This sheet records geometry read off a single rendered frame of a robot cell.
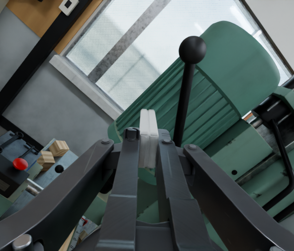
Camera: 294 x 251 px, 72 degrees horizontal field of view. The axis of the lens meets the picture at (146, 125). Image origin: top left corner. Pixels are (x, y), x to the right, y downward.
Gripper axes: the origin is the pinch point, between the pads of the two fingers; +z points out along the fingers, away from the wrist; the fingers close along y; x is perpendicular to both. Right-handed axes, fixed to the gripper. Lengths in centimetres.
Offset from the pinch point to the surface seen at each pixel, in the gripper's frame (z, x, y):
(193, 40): 8.6, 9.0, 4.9
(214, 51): 17.7, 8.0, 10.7
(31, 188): 22.5, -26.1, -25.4
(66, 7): 143, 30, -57
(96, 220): 20.2, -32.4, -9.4
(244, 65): 15.3, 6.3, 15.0
